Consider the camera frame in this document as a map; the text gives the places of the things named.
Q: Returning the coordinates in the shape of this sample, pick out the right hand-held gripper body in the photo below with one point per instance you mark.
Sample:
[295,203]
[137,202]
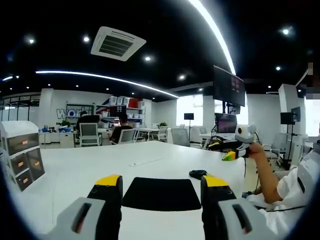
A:
[245,136]

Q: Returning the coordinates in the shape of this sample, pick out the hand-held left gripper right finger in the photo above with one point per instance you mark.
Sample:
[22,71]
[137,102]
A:
[220,212]

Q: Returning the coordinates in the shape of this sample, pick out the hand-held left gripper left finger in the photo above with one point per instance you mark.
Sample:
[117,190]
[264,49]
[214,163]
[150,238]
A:
[100,212]

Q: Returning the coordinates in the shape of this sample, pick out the black mouse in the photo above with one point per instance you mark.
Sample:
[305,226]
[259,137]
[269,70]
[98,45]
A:
[198,173]

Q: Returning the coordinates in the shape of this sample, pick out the black mouse pad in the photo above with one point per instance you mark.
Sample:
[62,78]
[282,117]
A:
[161,193]

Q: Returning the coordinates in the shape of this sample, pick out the lit desk monitor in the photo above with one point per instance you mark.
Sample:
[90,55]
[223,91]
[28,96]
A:
[226,123]

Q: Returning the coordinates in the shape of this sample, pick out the white desk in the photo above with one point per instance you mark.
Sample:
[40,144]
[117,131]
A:
[82,172]

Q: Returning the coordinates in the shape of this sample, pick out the person's right hand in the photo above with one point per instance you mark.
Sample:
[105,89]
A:
[255,149]

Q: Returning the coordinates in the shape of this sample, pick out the white mesh office chair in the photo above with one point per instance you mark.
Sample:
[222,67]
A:
[180,137]
[163,132]
[89,135]
[127,136]

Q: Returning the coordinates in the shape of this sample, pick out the small monitor on stand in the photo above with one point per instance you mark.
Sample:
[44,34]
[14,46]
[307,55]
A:
[189,116]

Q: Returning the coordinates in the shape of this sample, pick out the black monitor on tripod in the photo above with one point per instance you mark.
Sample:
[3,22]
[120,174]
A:
[290,116]

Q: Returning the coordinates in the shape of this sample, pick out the large hanging monitor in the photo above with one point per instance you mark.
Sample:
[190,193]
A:
[228,86]

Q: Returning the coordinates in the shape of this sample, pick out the green potted plant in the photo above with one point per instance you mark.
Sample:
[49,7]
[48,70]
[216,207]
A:
[163,123]
[65,123]

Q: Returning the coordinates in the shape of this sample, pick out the person in white shirt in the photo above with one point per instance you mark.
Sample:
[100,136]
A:
[290,190]

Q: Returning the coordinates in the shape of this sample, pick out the grey chest device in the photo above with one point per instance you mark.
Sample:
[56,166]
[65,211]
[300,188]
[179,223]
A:
[308,172]

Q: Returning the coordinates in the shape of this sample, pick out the white drawer unit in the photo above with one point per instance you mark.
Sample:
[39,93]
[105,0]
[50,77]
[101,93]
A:
[21,155]

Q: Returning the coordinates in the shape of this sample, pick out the shelf with storage boxes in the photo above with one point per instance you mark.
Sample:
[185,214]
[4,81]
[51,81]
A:
[127,110]

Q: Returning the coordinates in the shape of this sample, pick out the long ceiling light strip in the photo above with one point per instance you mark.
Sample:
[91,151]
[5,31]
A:
[215,30]

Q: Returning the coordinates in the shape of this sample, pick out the curved ceiling light strip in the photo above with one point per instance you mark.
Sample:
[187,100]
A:
[107,78]

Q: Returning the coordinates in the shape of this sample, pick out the white ceiling air vent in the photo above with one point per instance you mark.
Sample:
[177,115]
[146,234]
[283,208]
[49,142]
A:
[117,43]

